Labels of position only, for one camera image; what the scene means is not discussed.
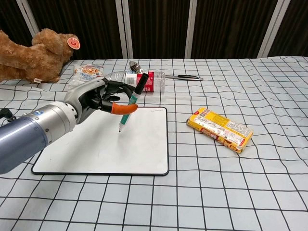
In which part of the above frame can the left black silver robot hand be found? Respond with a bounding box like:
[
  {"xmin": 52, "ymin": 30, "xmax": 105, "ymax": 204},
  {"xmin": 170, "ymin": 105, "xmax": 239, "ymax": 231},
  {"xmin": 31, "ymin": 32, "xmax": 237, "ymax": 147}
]
[{"xmin": 64, "ymin": 77, "xmax": 139, "ymax": 125}]

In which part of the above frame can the green marker pen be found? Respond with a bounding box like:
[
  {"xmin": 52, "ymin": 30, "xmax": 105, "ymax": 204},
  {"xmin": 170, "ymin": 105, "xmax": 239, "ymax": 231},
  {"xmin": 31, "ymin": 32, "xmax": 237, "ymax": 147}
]
[{"xmin": 118, "ymin": 73, "xmax": 149, "ymax": 133}]

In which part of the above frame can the white checked tablecloth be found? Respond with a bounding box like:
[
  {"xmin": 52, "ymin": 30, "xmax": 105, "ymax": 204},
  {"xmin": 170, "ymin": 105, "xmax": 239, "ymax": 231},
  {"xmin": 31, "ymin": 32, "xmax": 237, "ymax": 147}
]
[{"xmin": 0, "ymin": 56, "xmax": 308, "ymax": 231}]

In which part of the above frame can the white aluminium frame post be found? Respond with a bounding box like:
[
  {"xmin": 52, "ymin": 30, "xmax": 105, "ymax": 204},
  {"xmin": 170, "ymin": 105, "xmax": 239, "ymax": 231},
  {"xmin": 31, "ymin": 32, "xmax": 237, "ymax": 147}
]
[
  {"xmin": 257, "ymin": 0, "xmax": 286, "ymax": 58},
  {"xmin": 115, "ymin": 0, "xmax": 134, "ymax": 60},
  {"xmin": 15, "ymin": 0, "xmax": 40, "ymax": 37},
  {"xmin": 184, "ymin": 0, "xmax": 201, "ymax": 59}
]

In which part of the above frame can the white snack bag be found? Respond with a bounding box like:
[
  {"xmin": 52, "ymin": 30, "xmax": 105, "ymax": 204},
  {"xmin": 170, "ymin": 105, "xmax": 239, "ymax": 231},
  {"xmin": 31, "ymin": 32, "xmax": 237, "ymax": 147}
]
[{"xmin": 67, "ymin": 64, "xmax": 105, "ymax": 91}]

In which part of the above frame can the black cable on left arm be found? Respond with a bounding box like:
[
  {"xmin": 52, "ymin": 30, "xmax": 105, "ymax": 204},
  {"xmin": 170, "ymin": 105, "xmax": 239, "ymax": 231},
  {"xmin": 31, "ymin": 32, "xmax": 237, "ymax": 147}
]
[{"xmin": 0, "ymin": 108, "xmax": 15, "ymax": 121}]

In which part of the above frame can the yellow snack box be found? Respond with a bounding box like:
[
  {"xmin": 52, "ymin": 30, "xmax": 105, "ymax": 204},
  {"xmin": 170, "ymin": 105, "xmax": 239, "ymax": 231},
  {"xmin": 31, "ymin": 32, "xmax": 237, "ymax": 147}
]
[{"xmin": 186, "ymin": 107, "xmax": 255, "ymax": 154}]

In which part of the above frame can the black corrugated partition panel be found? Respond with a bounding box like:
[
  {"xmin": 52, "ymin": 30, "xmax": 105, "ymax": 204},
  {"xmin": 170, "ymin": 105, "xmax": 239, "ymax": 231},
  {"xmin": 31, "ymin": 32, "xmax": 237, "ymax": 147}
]
[
  {"xmin": 268, "ymin": 0, "xmax": 308, "ymax": 58},
  {"xmin": 26, "ymin": 0, "xmax": 123, "ymax": 61},
  {"xmin": 127, "ymin": 0, "xmax": 191, "ymax": 60},
  {"xmin": 191, "ymin": 0, "xmax": 280, "ymax": 59},
  {"xmin": 0, "ymin": 0, "xmax": 34, "ymax": 48}
]

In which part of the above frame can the brown plush teddy bear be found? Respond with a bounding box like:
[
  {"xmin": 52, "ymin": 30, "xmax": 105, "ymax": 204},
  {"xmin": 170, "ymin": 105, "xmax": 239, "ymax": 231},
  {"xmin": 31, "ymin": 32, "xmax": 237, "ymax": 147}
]
[{"xmin": 0, "ymin": 28, "xmax": 80, "ymax": 84}]

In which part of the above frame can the white whiteboard with black rim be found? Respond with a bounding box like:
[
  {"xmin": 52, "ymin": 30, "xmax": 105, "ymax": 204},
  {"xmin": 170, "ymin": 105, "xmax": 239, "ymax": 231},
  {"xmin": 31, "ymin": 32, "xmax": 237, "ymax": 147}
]
[{"xmin": 31, "ymin": 106, "xmax": 170, "ymax": 176}]

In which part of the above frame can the clear plastic bottle red cap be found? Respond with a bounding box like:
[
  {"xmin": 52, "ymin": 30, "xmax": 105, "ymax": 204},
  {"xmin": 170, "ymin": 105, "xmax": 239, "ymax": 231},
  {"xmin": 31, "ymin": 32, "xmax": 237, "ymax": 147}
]
[{"xmin": 103, "ymin": 71, "xmax": 167, "ymax": 93}]

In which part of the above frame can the stainless steel ladle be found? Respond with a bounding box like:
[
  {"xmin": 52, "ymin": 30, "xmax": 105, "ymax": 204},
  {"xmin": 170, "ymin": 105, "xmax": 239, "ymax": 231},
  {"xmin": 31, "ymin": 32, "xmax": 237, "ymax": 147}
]
[{"xmin": 128, "ymin": 60, "xmax": 204, "ymax": 82}]

